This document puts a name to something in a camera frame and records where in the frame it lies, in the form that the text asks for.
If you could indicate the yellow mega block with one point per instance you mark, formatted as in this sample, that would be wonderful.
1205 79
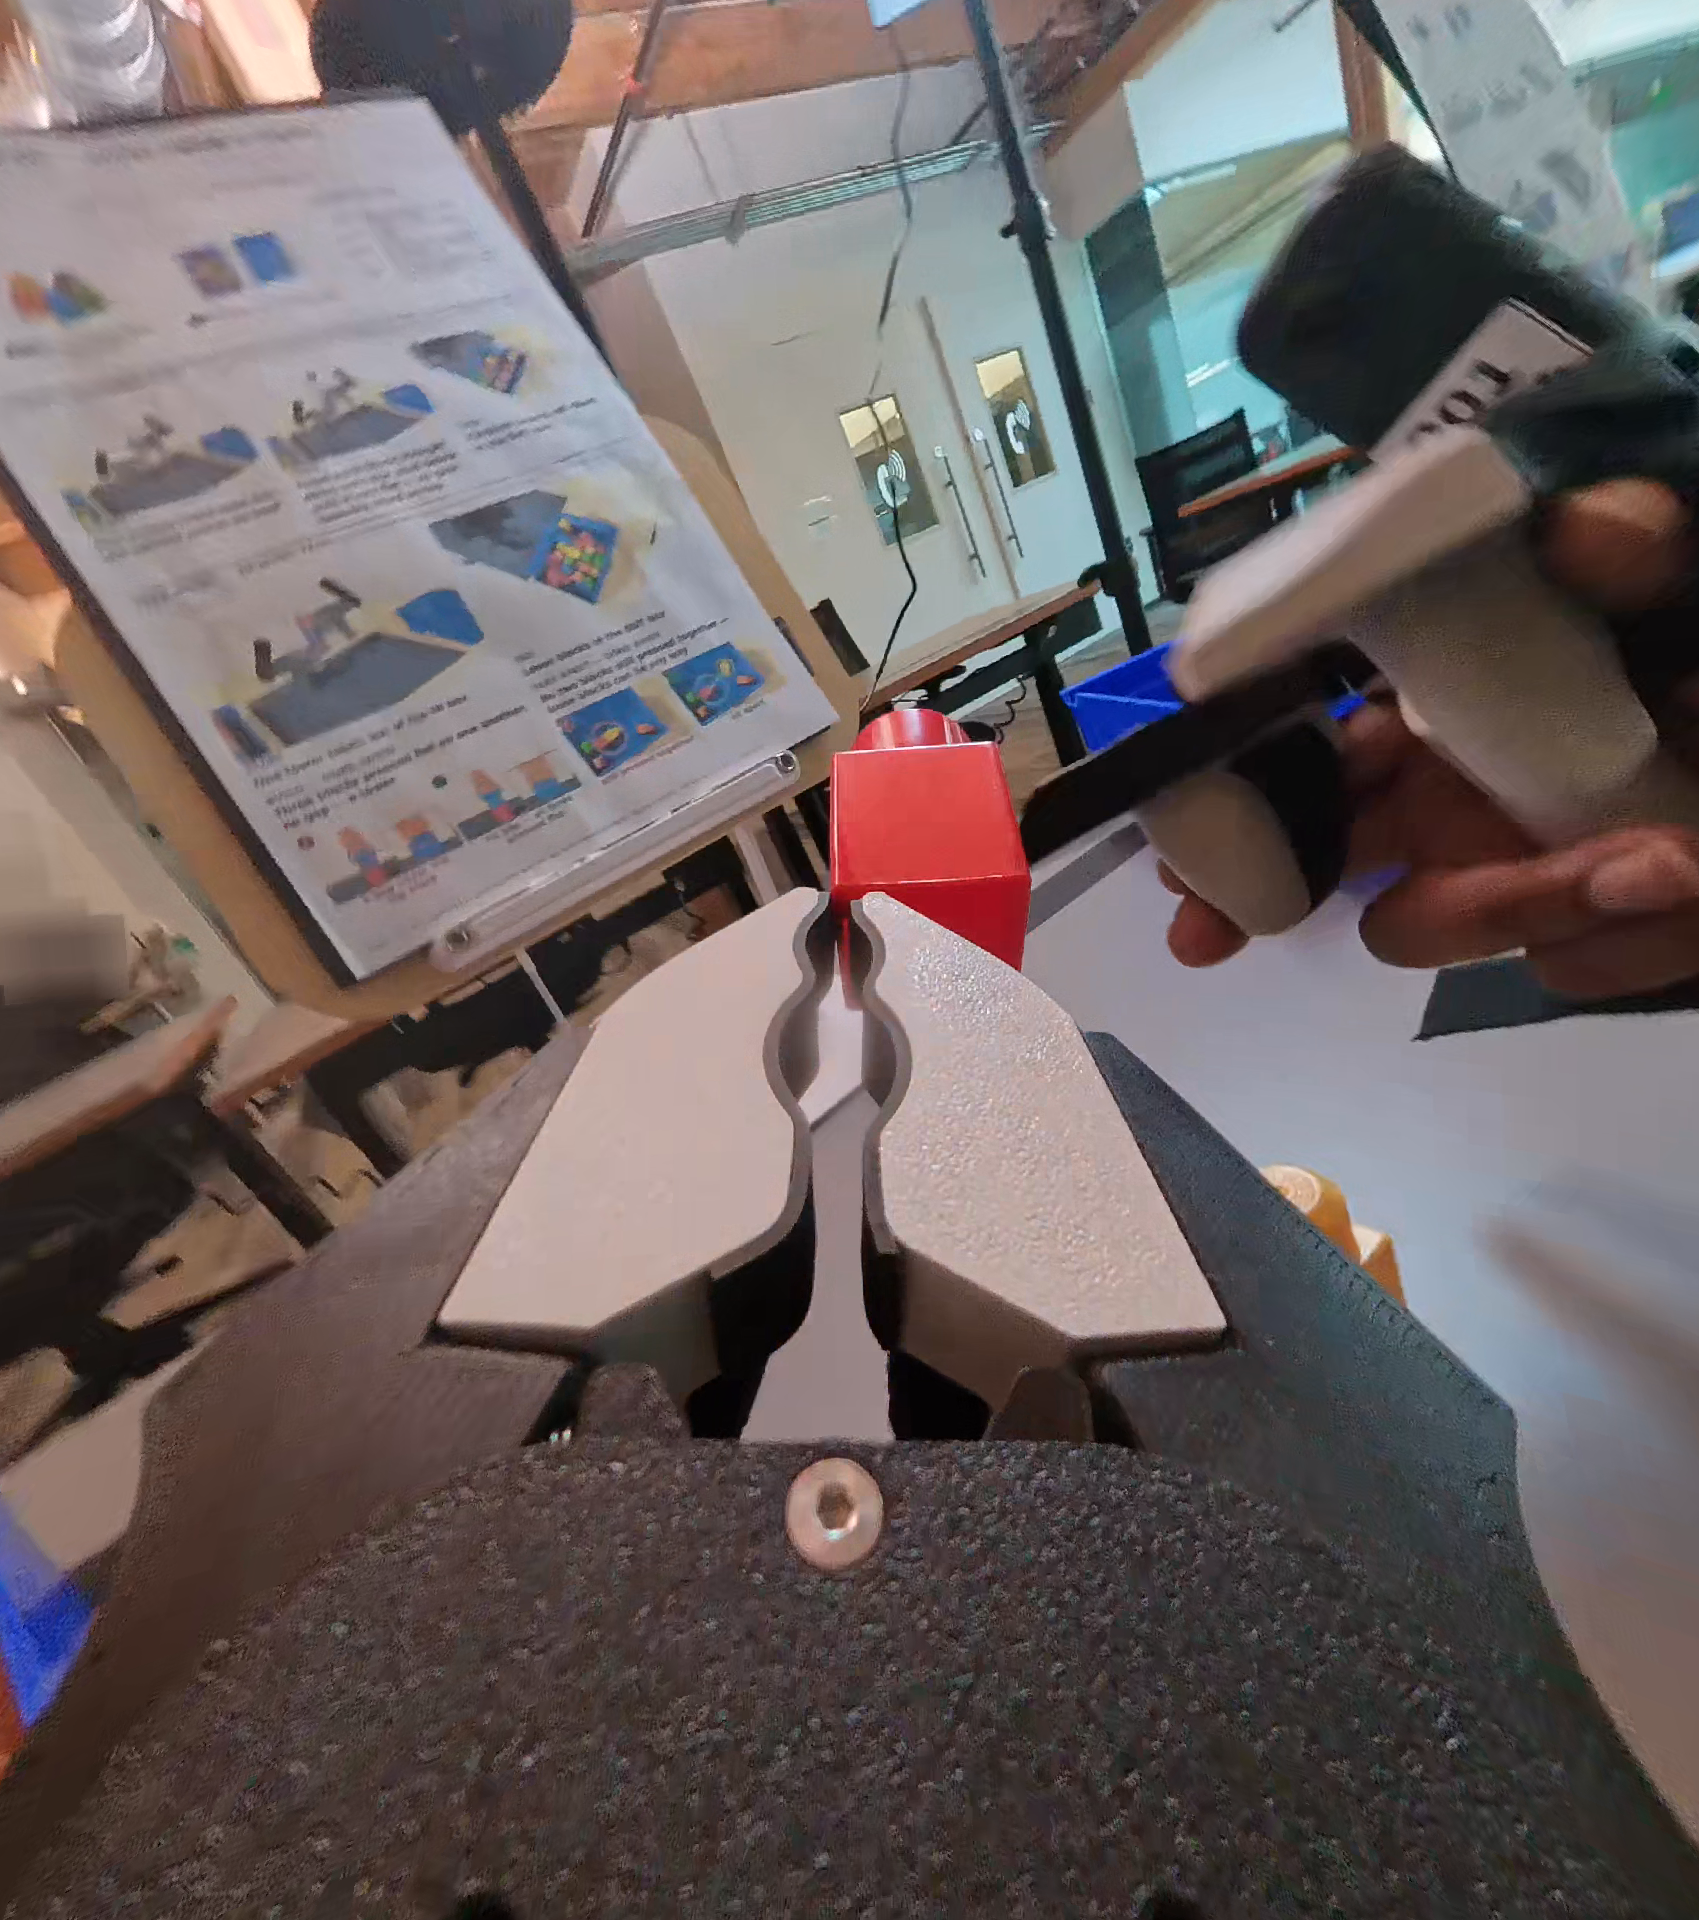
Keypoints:
1329 1217

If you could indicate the wooden desk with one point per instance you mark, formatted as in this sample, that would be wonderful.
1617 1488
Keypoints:
39 1097
984 632
1270 477

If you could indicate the printed instruction sheet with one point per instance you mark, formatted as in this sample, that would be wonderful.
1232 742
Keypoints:
339 524

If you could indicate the black office chair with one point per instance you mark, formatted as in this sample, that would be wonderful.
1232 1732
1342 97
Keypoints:
1199 477

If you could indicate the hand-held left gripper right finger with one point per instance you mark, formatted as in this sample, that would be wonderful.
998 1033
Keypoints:
1028 1184

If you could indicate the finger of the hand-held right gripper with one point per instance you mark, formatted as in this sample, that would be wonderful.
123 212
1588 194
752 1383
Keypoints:
1359 563
1225 857

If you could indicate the black tripod pole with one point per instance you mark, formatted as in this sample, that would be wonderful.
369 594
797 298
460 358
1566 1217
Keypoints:
1066 378

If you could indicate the person's right forearm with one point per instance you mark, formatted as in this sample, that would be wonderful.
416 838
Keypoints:
1616 1005

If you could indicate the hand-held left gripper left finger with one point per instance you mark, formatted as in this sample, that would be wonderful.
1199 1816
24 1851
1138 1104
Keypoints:
642 1172

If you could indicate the red mega block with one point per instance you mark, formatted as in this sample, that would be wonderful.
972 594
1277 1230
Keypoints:
923 839

